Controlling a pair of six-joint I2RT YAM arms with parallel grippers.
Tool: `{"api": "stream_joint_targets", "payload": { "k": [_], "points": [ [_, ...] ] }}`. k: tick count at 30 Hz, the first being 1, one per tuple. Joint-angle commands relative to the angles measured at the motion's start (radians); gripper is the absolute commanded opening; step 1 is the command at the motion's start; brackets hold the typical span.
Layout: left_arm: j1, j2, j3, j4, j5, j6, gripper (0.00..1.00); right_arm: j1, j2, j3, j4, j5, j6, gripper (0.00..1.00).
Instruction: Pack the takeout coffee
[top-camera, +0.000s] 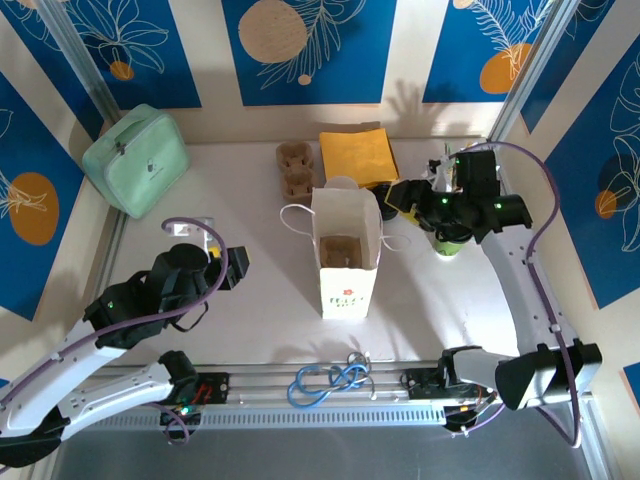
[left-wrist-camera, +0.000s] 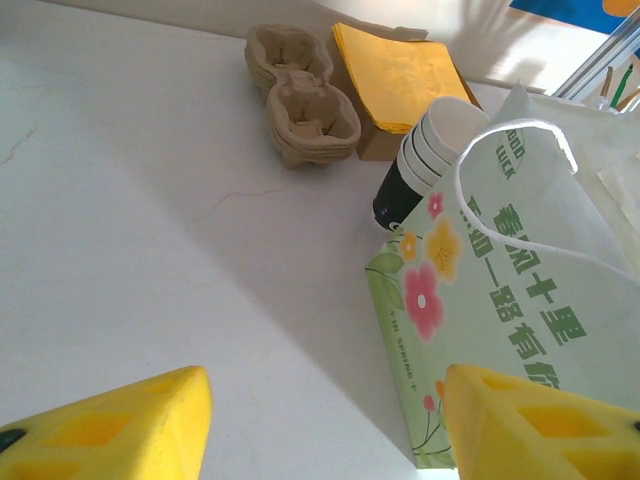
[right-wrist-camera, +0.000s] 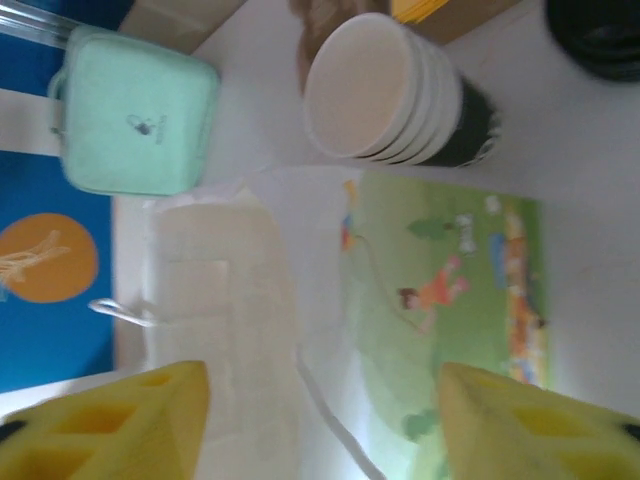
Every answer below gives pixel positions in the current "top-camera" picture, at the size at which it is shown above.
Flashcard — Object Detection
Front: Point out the green paper coffee cup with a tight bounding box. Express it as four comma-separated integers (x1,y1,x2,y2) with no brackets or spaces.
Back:
433,234,471,260

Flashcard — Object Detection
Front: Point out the white paper takeout bag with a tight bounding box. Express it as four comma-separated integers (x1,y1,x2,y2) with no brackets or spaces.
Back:
279,187,412,321

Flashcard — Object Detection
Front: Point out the stack of black lids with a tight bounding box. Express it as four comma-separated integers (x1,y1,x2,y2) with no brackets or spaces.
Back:
377,183,403,222

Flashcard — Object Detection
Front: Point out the yellow napkin stack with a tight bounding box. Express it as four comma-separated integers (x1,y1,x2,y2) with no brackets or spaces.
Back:
318,128,401,194

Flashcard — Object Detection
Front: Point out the mint green lunch bag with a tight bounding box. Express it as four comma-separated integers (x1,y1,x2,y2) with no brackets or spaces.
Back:
82,103,191,220

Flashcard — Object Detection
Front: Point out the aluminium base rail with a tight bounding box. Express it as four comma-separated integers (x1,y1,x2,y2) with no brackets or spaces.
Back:
49,358,596,416

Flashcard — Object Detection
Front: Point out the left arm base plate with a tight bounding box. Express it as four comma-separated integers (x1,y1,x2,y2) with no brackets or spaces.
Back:
158,372,232,444

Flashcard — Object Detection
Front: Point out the aluminium frame post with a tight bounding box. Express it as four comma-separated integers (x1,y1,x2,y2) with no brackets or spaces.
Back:
37,0,121,126
487,0,584,151

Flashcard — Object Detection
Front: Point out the blue cable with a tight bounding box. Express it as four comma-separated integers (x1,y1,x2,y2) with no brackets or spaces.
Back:
287,363,369,410

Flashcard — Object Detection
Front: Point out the thin dark cable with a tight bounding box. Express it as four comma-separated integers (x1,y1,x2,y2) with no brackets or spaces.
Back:
327,349,377,401

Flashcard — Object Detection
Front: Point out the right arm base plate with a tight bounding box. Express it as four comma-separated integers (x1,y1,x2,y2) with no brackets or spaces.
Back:
402,367,504,440

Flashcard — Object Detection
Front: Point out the grey slotted cable duct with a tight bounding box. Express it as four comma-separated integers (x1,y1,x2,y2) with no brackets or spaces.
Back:
64,403,450,430

